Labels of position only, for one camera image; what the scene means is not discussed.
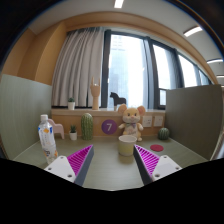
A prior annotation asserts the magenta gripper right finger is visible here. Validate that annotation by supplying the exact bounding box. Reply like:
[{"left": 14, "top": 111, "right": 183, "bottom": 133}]
[{"left": 134, "top": 145, "right": 181, "bottom": 185}]

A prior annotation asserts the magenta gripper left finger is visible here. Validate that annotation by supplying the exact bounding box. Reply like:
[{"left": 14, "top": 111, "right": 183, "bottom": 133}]
[{"left": 45, "top": 145, "right": 94, "bottom": 186}]

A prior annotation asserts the clear plastic water bottle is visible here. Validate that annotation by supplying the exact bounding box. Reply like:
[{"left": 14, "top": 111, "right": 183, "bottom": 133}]
[{"left": 38, "top": 114, "right": 58, "bottom": 164}]

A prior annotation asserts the red round coaster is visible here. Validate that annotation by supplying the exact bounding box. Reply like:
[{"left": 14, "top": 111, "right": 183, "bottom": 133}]
[{"left": 150, "top": 144, "right": 164, "bottom": 152}]

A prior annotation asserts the round green cactus figure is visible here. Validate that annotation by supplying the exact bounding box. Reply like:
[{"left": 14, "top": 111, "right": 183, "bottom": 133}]
[{"left": 158, "top": 128, "right": 170, "bottom": 140}]

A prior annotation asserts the pale yellow paper cup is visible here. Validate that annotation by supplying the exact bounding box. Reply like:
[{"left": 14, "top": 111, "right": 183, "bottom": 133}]
[{"left": 118, "top": 135, "right": 137, "bottom": 156}]

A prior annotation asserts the small potted plant on table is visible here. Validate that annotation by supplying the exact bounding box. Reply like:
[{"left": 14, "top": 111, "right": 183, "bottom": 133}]
[{"left": 69, "top": 125, "right": 77, "bottom": 141}]

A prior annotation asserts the pink toy horse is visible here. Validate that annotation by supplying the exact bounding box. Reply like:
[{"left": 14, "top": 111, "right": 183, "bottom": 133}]
[{"left": 48, "top": 119, "right": 64, "bottom": 138}]

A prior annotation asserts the tall green cactus figure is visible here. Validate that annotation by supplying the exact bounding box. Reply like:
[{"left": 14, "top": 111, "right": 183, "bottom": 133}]
[{"left": 81, "top": 113, "right": 93, "bottom": 140}]

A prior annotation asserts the plush mouse toy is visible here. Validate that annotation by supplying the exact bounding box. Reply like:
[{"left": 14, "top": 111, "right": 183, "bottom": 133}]
[{"left": 118, "top": 104, "right": 145, "bottom": 141}]

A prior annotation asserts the purple round number sign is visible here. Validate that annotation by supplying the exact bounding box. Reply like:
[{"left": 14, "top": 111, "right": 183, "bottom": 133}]
[{"left": 101, "top": 119, "right": 117, "bottom": 135}]

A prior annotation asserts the small potted plant on sill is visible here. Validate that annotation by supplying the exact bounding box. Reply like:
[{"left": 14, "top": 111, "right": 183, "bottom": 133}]
[{"left": 68, "top": 97, "right": 75, "bottom": 110}]

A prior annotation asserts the green right partition panel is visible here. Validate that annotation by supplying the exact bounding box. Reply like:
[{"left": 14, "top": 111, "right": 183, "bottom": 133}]
[{"left": 165, "top": 85, "right": 223, "bottom": 160}]

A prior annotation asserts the green partition panel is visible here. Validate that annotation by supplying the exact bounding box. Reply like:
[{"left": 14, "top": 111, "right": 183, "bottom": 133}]
[
  {"left": 0, "top": 74, "right": 52, "bottom": 159},
  {"left": 165, "top": 85, "right": 223, "bottom": 160}
]

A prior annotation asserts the black toy horse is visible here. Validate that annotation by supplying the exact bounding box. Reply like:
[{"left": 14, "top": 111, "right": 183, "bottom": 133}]
[{"left": 110, "top": 92, "right": 126, "bottom": 106}]

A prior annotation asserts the wooden hand model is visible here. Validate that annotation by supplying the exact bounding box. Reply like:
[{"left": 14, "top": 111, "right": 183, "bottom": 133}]
[{"left": 90, "top": 79, "right": 101, "bottom": 110}]

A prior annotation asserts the green left partition panel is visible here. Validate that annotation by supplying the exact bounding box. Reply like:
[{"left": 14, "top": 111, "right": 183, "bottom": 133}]
[{"left": 0, "top": 74, "right": 52, "bottom": 159}]

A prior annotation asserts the beige curtain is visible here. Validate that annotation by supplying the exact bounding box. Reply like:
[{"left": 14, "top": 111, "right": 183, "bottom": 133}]
[{"left": 52, "top": 27, "right": 105, "bottom": 107}]

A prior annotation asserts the white wall socket left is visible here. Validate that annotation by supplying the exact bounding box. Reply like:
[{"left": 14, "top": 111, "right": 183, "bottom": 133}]
[{"left": 142, "top": 116, "right": 152, "bottom": 127}]

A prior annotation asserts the white wall socket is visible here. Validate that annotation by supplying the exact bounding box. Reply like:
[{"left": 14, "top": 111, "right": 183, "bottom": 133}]
[
  {"left": 142, "top": 116, "right": 152, "bottom": 127},
  {"left": 154, "top": 116, "right": 164, "bottom": 127}
]

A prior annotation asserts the white wall socket right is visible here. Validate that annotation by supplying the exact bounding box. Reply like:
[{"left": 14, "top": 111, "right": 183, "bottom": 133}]
[{"left": 154, "top": 116, "right": 164, "bottom": 127}]

